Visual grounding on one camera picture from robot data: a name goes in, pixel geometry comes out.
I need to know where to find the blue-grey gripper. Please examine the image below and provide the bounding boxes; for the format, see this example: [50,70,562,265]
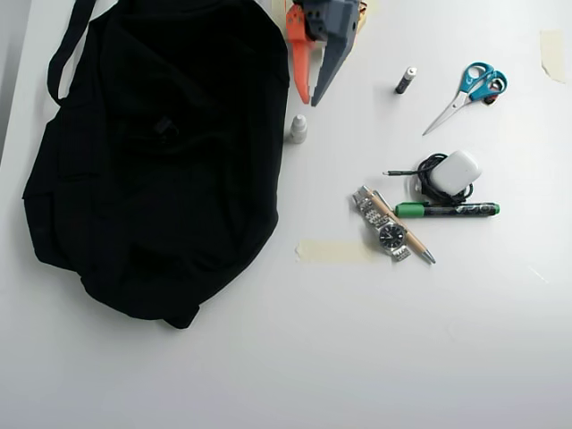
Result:
[285,0,361,108]

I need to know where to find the black fabric bag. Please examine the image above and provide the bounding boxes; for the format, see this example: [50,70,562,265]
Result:
[21,0,290,331]

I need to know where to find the small white dropper bottle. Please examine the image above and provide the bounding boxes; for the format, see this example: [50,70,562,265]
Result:
[285,114,309,145]

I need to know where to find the black cylindrical battery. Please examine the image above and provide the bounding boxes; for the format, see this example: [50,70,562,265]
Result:
[394,65,417,95]

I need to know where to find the small red black clip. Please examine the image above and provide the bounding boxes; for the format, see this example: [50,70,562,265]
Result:
[484,79,504,106]

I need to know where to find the white charger block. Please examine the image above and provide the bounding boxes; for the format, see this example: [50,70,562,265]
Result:
[431,149,483,197]

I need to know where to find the silver wristwatch black dial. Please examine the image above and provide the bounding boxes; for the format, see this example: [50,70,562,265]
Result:
[351,185,412,263]

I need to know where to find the long beige masking tape strip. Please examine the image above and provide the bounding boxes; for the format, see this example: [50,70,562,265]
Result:
[295,239,381,265]

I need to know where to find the green black marker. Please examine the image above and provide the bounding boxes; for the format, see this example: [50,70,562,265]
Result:
[393,200,501,219]

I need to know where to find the wooden ballpoint pen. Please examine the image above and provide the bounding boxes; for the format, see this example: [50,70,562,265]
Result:
[366,187,436,265]

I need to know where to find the beige masking tape piece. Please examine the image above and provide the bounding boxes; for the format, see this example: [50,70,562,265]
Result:
[538,29,567,84]

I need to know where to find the blue handled scissors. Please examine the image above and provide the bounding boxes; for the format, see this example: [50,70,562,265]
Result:
[421,61,509,137]

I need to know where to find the white charger with black cable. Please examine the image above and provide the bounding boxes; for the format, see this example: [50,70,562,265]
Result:
[383,153,475,202]

